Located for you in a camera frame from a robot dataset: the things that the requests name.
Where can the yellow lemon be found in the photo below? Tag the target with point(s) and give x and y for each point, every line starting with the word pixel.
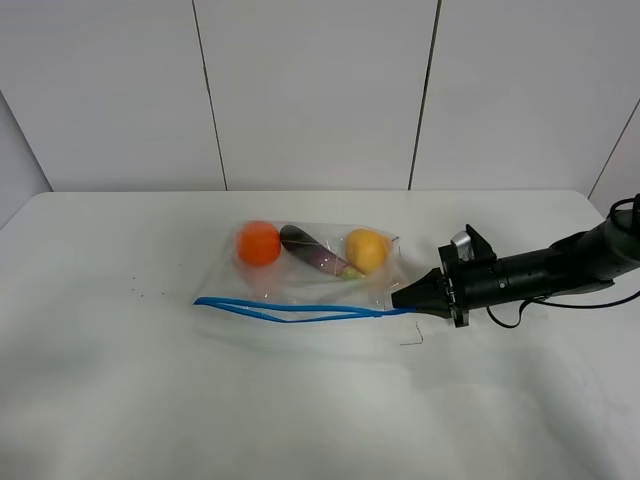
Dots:
pixel 367 250

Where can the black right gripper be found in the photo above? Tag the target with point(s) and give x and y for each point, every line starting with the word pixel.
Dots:
pixel 471 284

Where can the purple eggplant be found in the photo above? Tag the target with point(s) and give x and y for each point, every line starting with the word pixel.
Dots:
pixel 311 252

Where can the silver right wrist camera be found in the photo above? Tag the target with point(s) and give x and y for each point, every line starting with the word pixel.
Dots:
pixel 472 246

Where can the orange fruit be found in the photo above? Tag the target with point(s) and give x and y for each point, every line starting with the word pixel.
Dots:
pixel 258 244

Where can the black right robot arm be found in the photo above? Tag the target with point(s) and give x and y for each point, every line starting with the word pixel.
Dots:
pixel 584 262

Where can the clear zip bag blue seal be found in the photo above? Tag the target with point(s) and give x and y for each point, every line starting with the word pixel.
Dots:
pixel 291 292

